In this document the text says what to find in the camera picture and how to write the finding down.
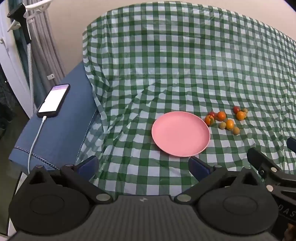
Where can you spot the teal curtain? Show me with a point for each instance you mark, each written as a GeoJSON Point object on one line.
{"type": "Point", "coordinates": [21, 52]}

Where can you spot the red cherry tomato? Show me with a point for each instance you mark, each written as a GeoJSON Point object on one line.
{"type": "Point", "coordinates": [212, 114]}
{"type": "Point", "coordinates": [236, 109]}

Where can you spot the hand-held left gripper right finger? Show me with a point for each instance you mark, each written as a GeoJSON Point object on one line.
{"type": "Point", "coordinates": [198, 168]}

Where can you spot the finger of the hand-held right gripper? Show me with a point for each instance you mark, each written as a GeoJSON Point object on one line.
{"type": "Point", "coordinates": [292, 144]}
{"type": "Point", "coordinates": [261, 160]}

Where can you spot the grey curtain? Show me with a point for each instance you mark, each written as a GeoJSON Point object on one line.
{"type": "Point", "coordinates": [44, 46]}

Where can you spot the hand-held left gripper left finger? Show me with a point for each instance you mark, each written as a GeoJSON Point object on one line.
{"type": "Point", "coordinates": [89, 165]}

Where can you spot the white window frame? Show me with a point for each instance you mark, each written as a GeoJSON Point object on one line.
{"type": "Point", "coordinates": [11, 69]}

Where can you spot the small white tag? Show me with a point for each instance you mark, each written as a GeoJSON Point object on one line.
{"type": "Point", "coordinates": [50, 76]}

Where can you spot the pink round plate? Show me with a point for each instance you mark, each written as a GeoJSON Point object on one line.
{"type": "Point", "coordinates": [180, 133]}

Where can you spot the green checkered tablecloth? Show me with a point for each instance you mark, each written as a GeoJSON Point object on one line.
{"type": "Point", "coordinates": [185, 58]}

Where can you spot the white plastic hanger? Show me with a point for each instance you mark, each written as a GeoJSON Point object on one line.
{"type": "Point", "coordinates": [39, 5]}

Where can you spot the oval small orange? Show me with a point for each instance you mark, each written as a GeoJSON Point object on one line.
{"type": "Point", "coordinates": [229, 124]}

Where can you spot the black steamer head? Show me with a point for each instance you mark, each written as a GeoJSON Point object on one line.
{"type": "Point", "coordinates": [17, 12]}

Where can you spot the small orange with leaf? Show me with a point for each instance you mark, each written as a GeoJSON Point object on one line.
{"type": "Point", "coordinates": [209, 119]}

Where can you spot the small mandarin orange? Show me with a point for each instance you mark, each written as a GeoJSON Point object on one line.
{"type": "Point", "coordinates": [241, 115]}
{"type": "Point", "coordinates": [221, 115]}

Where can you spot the blue denim cushion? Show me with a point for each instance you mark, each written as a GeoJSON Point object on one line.
{"type": "Point", "coordinates": [64, 129]}

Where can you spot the black smartphone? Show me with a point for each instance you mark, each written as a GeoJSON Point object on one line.
{"type": "Point", "coordinates": [54, 99]}

